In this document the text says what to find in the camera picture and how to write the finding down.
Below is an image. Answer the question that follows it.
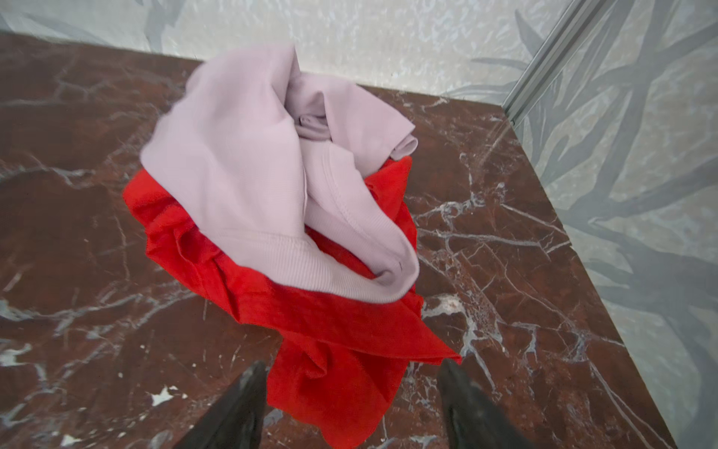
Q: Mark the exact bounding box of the right aluminium frame post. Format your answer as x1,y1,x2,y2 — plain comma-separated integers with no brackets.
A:
502,0,614,125

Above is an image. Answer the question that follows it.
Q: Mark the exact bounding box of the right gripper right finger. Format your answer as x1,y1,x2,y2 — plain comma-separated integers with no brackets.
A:
438,359,533,449

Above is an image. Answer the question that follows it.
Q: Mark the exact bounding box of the red cloth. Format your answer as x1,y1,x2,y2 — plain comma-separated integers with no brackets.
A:
123,171,456,448

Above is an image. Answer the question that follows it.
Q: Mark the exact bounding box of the light pink cloth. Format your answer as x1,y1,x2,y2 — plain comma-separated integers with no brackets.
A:
140,44,419,304

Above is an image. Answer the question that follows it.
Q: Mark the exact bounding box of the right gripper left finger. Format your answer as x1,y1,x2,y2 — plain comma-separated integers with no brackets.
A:
174,360,267,449

